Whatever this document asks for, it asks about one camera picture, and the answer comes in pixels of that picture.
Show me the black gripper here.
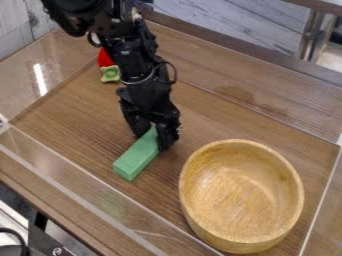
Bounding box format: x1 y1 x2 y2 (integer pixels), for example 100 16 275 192
116 78 180 151

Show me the green rectangular block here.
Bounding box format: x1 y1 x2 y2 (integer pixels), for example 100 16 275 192
112 128 159 181

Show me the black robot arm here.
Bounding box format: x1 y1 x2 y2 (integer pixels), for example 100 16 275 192
40 0 180 150

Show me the brown wooden bowl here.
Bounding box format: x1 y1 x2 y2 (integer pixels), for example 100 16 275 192
179 139 304 254

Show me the red toy strawberry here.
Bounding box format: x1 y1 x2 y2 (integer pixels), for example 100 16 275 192
97 49 120 83

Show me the metal table leg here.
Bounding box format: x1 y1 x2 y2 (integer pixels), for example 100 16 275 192
299 10 324 61

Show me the clear acrylic front wall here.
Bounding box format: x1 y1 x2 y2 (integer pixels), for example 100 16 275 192
0 115 221 256

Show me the black cable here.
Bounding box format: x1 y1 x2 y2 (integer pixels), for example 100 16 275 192
0 227 30 256

